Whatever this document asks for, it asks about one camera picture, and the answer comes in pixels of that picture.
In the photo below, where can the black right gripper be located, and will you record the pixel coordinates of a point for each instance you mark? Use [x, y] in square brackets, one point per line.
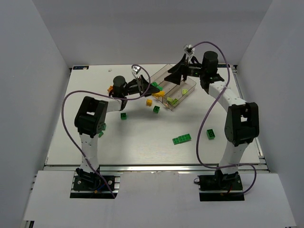
[185, 70]

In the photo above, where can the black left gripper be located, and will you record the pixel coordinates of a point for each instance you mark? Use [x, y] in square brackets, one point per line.
[141, 85]

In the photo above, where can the green rounded lego brick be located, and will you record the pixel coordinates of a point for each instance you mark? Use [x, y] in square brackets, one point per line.
[123, 116]

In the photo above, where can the long green lego plate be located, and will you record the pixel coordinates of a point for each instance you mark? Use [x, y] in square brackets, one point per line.
[181, 139]

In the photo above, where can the long yellow lego brick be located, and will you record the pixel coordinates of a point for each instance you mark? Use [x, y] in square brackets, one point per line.
[159, 94]

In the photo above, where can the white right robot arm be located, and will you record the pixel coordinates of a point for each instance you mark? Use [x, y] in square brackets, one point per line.
[242, 121]

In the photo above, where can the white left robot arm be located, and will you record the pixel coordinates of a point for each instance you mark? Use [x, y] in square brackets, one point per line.
[90, 122]

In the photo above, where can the small yellow lego brick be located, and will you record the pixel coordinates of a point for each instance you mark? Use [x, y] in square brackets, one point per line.
[149, 102]

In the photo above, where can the clear three-compartment container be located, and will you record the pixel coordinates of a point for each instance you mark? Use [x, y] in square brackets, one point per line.
[170, 89]

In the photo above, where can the small green lego brick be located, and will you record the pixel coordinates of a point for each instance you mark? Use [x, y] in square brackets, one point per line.
[156, 109]

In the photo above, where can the blue label left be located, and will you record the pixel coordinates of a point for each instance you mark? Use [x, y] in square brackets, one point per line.
[80, 67]

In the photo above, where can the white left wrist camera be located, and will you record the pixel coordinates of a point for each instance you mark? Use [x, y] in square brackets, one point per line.
[135, 70]

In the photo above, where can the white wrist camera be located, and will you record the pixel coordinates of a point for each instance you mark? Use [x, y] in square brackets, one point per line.
[189, 50]
[135, 70]

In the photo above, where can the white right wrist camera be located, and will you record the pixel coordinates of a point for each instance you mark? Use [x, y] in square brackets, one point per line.
[189, 50]

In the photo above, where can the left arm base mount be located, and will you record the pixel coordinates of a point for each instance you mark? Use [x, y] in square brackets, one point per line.
[83, 189]

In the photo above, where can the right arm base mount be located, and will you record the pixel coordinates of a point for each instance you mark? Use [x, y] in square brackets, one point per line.
[213, 190]

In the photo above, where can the aluminium rail front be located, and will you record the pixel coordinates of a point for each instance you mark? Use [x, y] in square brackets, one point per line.
[121, 168]

